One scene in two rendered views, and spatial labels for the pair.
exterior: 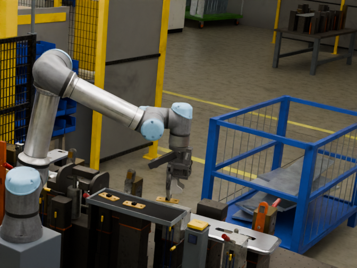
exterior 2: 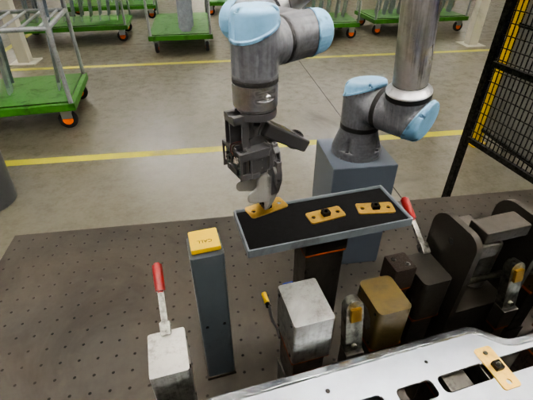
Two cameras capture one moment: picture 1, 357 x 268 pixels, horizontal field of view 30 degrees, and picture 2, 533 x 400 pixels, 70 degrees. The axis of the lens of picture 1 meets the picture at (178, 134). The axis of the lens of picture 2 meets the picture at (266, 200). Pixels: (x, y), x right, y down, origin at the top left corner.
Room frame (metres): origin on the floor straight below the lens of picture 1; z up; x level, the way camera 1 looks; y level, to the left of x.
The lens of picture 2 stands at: (2.78, -0.38, 1.68)
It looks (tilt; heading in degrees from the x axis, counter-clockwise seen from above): 36 degrees down; 140
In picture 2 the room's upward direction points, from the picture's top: straight up
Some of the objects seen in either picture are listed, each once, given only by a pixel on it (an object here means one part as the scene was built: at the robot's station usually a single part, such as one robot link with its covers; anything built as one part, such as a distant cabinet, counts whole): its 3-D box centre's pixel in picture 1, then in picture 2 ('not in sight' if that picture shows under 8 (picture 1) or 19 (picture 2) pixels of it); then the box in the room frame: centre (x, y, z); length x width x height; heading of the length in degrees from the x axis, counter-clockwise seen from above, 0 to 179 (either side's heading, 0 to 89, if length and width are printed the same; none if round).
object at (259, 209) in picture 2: (168, 199); (266, 205); (2.31, 0.02, 1.22); 0.08 x 0.04 x 0.01; 80
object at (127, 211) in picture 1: (136, 206); (321, 217); (2.36, 0.13, 1.16); 0.37 x 0.14 x 0.02; 66
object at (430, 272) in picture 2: (105, 244); (404, 317); (2.55, 0.26, 0.89); 0.12 x 0.07 x 0.38; 156
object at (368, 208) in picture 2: (109, 195); (375, 206); (2.42, 0.25, 1.17); 0.08 x 0.04 x 0.01; 54
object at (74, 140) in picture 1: (87, 121); not in sight; (6.16, 0.89, 0.36); 0.50 x 0.50 x 0.73
